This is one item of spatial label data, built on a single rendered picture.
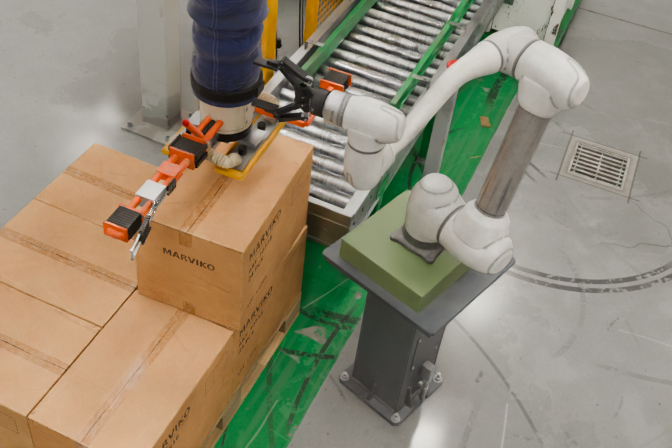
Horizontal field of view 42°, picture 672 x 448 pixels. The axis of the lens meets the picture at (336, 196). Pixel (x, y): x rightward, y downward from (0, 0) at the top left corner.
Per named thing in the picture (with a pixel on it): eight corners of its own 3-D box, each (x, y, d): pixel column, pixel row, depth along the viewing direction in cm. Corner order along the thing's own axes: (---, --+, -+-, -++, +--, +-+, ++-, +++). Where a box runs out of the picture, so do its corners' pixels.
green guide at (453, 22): (487, -28, 511) (491, -42, 505) (504, -23, 509) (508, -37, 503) (387, 117, 400) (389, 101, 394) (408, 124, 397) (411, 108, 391)
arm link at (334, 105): (339, 134, 230) (318, 127, 231) (352, 115, 236) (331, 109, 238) (343, 106, 224) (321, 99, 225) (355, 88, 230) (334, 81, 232)
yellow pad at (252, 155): (260, 114, 302) (261, 103, 299) (286, 123, 300) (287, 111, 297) (213, 172, 279) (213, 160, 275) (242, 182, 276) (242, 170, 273)
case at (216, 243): (214, 191, 354) (215, 113, 327) (306, 223, 346) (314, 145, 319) (138, 294, 311) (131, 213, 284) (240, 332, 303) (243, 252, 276)
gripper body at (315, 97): (323, 99, 226) (290, 88, 228) (321, 125, 232) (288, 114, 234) (334, 84, 231) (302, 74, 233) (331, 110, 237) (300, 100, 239)
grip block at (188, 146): (181, 145, 271) (180, 130, 267) (209, 155, 269) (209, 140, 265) (167, 161, 265) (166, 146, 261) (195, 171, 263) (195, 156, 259)
